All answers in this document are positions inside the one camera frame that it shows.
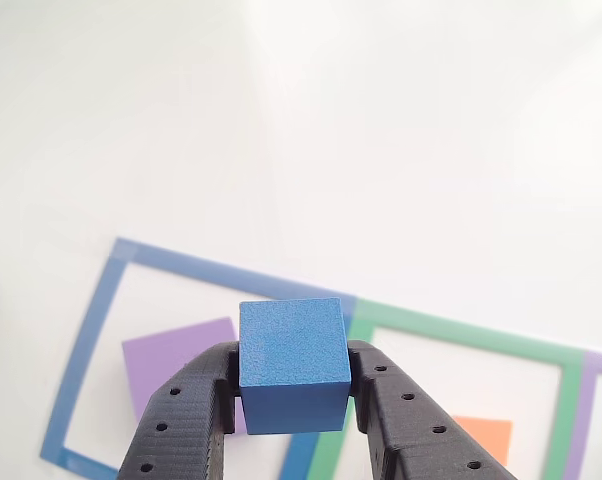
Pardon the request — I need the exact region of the small blue cube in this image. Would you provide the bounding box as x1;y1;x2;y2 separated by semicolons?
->
238;297;353;435

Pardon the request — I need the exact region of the green tape square frame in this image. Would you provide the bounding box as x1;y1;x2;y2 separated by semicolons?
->
305;298;585;480

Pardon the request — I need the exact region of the purple square block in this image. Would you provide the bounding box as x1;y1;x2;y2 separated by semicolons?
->
121;316;250;436

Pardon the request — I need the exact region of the purple tape square frame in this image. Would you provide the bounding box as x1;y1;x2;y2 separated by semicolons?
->
563;349;602;480

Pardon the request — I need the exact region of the orange square block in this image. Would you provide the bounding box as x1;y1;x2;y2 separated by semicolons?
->
450;415;513;469

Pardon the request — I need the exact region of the blue tape square frame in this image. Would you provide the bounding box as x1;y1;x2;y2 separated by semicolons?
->
39;237;358;480

